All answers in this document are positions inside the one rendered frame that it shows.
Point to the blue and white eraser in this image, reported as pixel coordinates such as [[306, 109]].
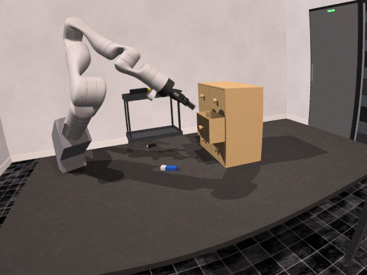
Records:
[[168, 168]]

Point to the light wooden chest of drawers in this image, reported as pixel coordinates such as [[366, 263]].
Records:
[[243, 122]]

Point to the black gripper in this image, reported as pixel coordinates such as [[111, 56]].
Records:
[[175, 94]]

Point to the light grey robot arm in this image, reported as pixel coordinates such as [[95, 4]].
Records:
[[88, 93]]

